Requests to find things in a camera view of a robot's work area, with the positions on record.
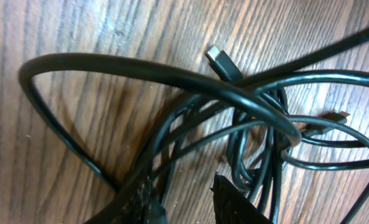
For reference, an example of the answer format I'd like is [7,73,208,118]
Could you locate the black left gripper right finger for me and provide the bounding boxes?
[211,173,271,224]

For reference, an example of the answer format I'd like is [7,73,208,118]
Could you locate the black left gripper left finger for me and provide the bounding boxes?
[85,170,169,224]

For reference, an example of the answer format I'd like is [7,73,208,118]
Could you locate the black usb cable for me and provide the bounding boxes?
[17,21,369,224]

